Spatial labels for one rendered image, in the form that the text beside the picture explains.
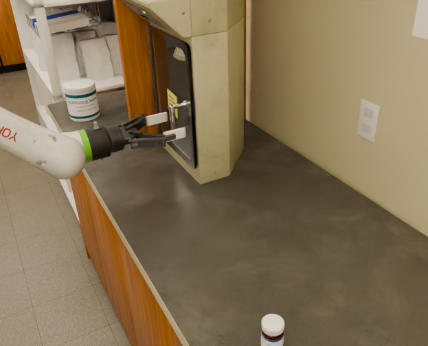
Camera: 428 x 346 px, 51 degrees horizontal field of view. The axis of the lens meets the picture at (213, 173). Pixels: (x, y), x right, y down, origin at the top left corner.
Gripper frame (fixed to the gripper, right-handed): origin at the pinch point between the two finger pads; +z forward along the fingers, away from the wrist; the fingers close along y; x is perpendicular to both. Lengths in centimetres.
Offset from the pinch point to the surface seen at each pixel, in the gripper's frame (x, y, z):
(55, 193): 114, 176, -23
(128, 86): -3.4, 31.7, -2.6
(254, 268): 20, -47, -1
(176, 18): -32.0, -5.3, 1.6
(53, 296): 114, 73, -44
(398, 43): -25, -37, 49
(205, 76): -14.9, -5.3, 9.3
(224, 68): -16.0, -5.3, 15.6
